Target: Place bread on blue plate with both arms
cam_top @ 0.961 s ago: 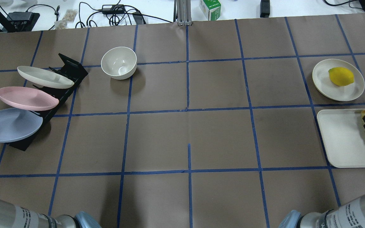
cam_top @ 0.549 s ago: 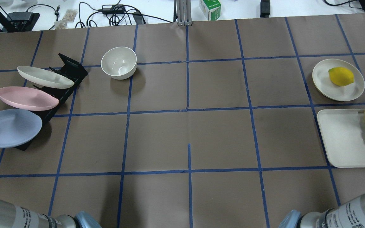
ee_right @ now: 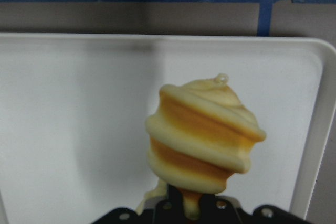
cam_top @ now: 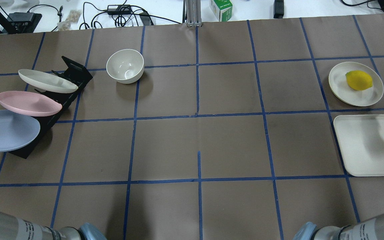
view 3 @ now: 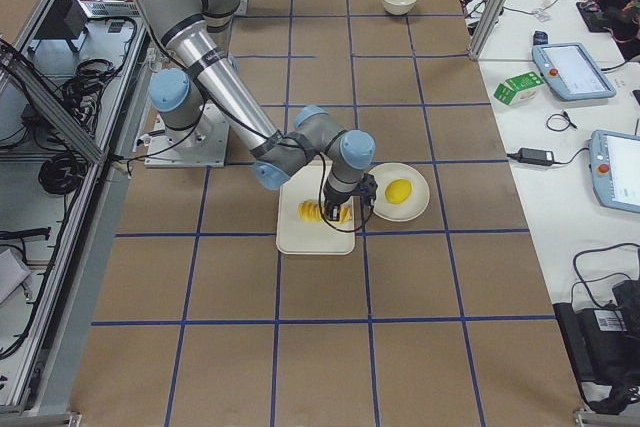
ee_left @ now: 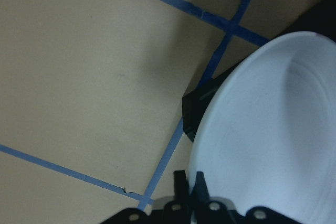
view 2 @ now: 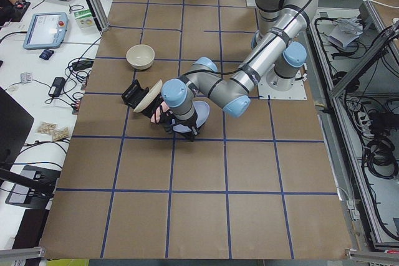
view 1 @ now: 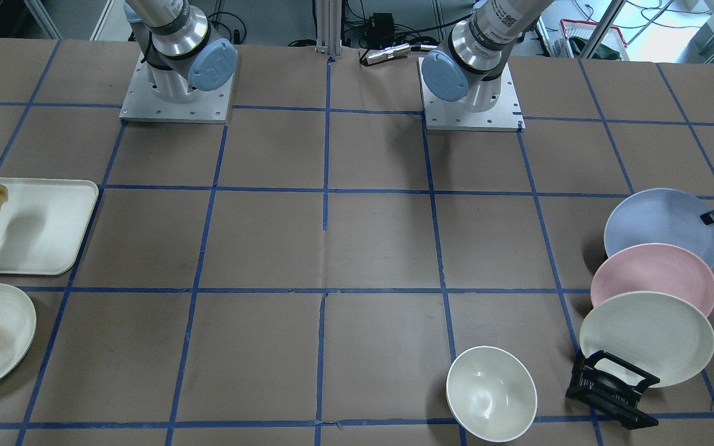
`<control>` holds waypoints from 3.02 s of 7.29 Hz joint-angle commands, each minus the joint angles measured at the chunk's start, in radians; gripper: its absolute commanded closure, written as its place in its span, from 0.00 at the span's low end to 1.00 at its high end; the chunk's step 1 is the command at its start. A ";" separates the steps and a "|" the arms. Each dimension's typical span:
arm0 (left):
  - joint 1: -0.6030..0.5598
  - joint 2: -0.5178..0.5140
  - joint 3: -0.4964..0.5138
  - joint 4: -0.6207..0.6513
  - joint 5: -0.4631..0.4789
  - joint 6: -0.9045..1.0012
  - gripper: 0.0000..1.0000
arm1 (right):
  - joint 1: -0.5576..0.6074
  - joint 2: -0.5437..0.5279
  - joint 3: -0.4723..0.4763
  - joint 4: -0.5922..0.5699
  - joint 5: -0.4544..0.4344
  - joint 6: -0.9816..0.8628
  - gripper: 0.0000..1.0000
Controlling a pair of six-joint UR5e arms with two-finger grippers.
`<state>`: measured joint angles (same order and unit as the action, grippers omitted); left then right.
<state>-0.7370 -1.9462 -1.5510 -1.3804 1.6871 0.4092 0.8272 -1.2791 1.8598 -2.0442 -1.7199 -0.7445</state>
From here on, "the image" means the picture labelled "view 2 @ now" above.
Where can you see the blue plate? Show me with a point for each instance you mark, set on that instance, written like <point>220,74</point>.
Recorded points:
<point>202,109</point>

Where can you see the black power adapter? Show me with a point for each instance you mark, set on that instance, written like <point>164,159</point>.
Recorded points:
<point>57,87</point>

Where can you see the black plate rack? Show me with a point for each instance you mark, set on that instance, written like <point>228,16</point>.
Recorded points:
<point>135,94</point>

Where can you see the near teach pendant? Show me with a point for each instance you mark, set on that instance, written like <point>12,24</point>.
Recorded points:
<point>46,31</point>

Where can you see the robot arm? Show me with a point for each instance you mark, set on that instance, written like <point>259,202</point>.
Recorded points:
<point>289,17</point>

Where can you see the cream bowl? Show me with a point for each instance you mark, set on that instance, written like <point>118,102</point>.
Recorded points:
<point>141,56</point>

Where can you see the cream plate in rack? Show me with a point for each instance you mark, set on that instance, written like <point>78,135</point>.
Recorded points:
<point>149,97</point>

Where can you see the pink plate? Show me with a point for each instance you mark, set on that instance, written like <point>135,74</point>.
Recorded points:
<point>162,114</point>

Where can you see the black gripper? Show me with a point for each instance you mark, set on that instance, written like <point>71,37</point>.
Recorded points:
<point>188,131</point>

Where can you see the green white carton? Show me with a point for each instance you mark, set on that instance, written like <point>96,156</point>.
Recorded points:
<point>84,18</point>

